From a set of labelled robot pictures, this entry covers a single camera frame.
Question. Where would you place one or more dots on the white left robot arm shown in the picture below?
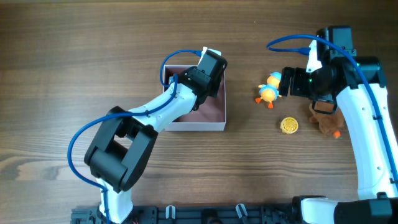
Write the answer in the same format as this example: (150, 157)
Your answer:
(120, 150)

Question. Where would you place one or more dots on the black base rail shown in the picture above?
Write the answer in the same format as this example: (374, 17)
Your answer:
(240, 213)

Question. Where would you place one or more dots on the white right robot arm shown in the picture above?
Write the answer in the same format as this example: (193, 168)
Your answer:
(357, 86)

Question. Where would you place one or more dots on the white cardboard box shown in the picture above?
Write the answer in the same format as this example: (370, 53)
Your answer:
(210, 116)

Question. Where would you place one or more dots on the yellow toy duck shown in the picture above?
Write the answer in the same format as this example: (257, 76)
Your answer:
(269, 92)

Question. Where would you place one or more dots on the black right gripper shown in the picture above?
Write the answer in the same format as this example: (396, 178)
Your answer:
(286, 81)

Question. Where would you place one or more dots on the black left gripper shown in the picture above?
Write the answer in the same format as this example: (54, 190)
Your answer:
(214, 86)

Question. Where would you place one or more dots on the yellow round toy disc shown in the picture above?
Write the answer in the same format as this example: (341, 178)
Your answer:
(289, 125)

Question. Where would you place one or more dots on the brown plush toy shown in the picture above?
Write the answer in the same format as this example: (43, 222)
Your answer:
(329, 124)

